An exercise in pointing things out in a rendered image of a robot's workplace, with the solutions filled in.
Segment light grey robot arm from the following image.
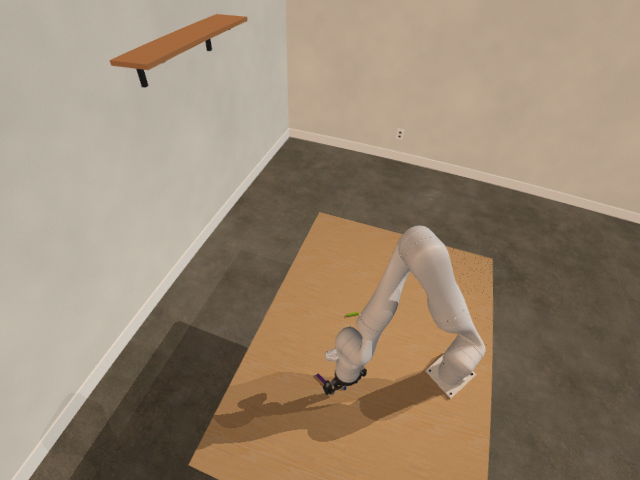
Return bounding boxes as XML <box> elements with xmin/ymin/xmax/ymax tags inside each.
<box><xmin>324</xmin><ymin>226</ymin><xmax>486</xmax><ymax>385</ymax></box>

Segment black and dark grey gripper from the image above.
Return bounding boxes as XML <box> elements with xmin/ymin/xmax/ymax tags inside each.
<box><xmin>323</xmin><ymin>366</ymin><xmax>367</xmax><ymax>395</ymax></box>

